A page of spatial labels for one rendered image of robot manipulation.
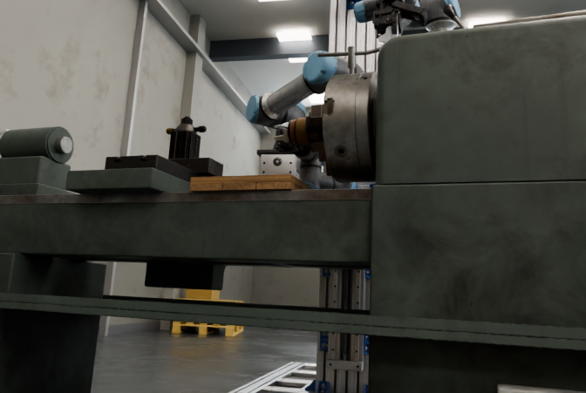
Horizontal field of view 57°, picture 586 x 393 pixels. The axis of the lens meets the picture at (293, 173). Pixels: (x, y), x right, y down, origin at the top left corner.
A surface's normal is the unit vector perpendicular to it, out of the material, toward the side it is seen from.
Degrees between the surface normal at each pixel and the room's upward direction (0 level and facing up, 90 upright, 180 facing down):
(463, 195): 90
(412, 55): 90
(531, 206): 90
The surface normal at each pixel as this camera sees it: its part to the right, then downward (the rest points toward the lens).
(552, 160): -0.33, -0.22
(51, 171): 0.94, -0.03
